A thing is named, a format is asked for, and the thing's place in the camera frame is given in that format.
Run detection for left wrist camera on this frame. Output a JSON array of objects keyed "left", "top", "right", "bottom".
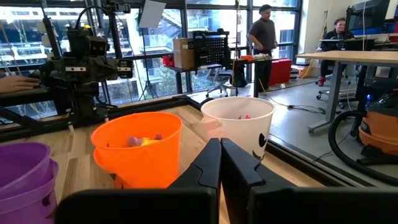
[{"left": 67, "top": 27, "right": 108, "bottom": 57}]

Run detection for black vacuum hose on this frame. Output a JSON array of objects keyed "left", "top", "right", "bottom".
[{"left": 328, "top": 110, "right": 398, "bottom": 187}]

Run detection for cardboard box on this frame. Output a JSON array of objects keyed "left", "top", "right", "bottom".
[{"left": 173, "top": 37, "right": 195, "bottom": 70}]

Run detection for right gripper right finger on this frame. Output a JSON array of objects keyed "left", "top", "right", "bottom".
[{"left": 221, "top": 138, "right": 398, "bottom": 224}]

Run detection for black pegboard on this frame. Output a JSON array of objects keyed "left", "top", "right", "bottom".
[{"left": 192, "top": 30, "right": 231, "bottom": 68}]

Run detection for white plastic bucket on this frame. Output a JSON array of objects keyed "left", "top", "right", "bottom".
[{"left": 200, "top": 96, "right": 276, "bottom": 162}]

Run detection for orange plastic bucket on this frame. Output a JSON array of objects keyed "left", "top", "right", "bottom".
[{"left": 90, "top": 111, "right": 183, "bottom": 190}]

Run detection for large glass window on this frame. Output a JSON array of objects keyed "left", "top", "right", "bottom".
[{"left": 0, "top": 0, "right": 302, "bottom": 119}]

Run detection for red cabinet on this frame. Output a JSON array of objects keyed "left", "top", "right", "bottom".
[{"left": 269, "top": 58, "right": 293, "bottom": 86}]

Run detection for person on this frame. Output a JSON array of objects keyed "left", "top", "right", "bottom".
[
  {"left": 247, "top": 3, "right": 279, "bottom": 93},
  {"left": 315, "top": 17, "right": 355, "bottom": 88}
]

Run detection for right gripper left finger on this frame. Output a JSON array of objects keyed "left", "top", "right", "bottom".
[{"left": 55, "top": 138, "right": 222, "bottom": 224}]

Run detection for person's hand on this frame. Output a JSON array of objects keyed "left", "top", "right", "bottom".
[{"left": 0, "top": 75, "right": 41, "bottom": 94}]

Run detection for black tripod stand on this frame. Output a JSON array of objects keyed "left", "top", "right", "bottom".
[{"left": 229, "top": 0, "right": 245, "bottom": 98}]

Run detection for orange black shop vacuum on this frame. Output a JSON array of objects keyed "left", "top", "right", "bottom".
[{"left": 357, "top": 90, "right": 398, "bottom": 166}]

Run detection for black desk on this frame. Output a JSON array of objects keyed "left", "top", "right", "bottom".
[{"left": 0, "top": 86, "right": 52, "bottom": 101}]

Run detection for purple plastic bucket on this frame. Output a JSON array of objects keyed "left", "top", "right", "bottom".
[{"left": 0, "top": 142, "right": 60, "bottom": 224}]

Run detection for grey office chair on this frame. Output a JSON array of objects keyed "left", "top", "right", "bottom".
[{"left": 205, "top": 67, "right": 234, "bottom": 98}]

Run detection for tripod with white panel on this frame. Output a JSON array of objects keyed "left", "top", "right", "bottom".
[{"left": 136, "top": 0, "right": 168, "bottom": 102}]

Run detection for black computer monitor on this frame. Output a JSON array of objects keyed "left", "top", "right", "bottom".
[{"left": 348, "top": 0, "right": 391, "bottom": 32}]

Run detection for black aluminium table frame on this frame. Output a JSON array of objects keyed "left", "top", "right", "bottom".
[{"left": 0, "top": 95, "right": 377, "bottom": 189}]

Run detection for wooden top desk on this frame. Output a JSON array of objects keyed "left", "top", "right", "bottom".
[{"left": 295, "top": 50, "right": 398, "bottom": 134}]

